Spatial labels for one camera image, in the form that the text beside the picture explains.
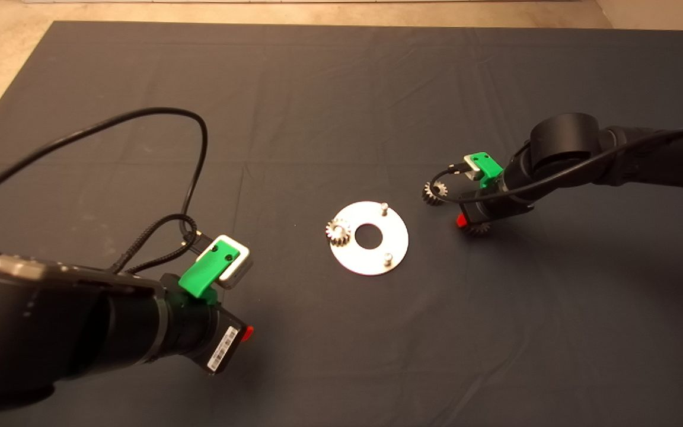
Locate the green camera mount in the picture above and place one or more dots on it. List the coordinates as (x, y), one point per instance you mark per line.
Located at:
(202, 276)
(488, 169)

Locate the green right camera mount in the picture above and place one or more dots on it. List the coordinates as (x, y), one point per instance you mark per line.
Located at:
(488, 169)

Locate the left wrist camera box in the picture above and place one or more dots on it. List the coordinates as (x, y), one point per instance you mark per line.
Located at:
(238, 270)

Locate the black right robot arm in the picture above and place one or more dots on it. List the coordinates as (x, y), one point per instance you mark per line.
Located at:
(584, 154)

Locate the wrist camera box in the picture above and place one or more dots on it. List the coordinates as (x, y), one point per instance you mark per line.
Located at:
(471, 166)
(238, 270)

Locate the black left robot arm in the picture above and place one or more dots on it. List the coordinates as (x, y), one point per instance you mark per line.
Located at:
(51, 332)

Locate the round metal carrier plate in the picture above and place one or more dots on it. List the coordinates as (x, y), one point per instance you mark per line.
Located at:
(377, 258)

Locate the green left camera mount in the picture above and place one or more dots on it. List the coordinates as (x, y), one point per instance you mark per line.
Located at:
(202, 276)

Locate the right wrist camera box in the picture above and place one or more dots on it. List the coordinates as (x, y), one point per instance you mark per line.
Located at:
(471, 166)

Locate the steel planetary gear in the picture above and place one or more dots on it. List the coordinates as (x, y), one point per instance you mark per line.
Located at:
(479, 231)
(436, 191)
(338, 232)

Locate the dark grey table cloth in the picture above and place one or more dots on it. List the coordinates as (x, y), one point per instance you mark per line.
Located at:
(377, 89)

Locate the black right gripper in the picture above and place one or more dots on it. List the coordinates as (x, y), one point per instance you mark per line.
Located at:
(495, 204)

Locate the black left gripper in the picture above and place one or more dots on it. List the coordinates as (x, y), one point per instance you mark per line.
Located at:
(193, 332)

